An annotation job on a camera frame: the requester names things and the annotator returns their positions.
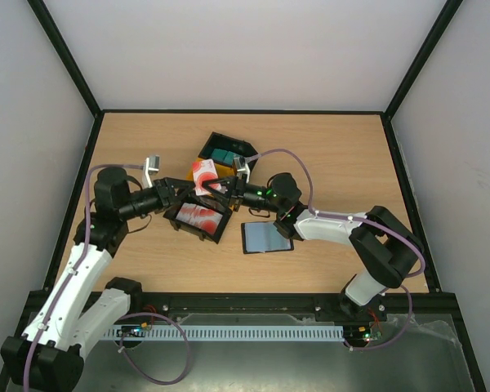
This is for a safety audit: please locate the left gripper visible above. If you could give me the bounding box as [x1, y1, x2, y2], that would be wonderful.
[119, 177, 195, 221]

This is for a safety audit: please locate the black leather card holder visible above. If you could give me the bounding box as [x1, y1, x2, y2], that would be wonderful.
[241, 221, 294, 254]

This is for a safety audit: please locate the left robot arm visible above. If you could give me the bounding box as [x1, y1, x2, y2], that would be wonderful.
[0, 164, 195, 391]

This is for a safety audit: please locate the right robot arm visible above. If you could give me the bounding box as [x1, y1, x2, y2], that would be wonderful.
[202, 172, 425, 320]

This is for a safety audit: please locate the yellow card bin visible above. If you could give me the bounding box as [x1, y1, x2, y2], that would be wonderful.
[186, 158, 234, 180]

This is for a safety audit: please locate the red patterned card stack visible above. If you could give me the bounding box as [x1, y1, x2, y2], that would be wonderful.
[176, 203, 222, 234]

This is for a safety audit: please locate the black bin with red cards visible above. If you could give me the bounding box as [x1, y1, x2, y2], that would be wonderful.
[163, 196, 233, 243]

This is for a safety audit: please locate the teal card stack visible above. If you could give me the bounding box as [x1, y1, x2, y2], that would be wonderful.
[211, 149, 235, 166]

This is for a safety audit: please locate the black bin with teal cards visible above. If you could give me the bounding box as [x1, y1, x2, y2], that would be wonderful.
[198, 132, 258, 159]

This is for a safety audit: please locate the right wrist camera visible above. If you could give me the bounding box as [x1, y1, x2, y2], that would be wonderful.
[233, 157, 251, 182]

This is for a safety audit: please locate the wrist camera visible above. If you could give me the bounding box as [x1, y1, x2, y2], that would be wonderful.
[142, 154, 160, 188]
[233, 157, 251, 182]

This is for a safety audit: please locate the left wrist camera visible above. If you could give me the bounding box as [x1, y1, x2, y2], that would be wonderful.
[142, 154, 160, 188]

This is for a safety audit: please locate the black aluminium frame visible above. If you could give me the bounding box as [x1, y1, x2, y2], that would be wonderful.
[0, 0, 488, 392]

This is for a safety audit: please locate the white slotted cable duct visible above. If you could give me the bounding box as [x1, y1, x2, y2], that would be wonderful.
[101, 325, 345, 342]

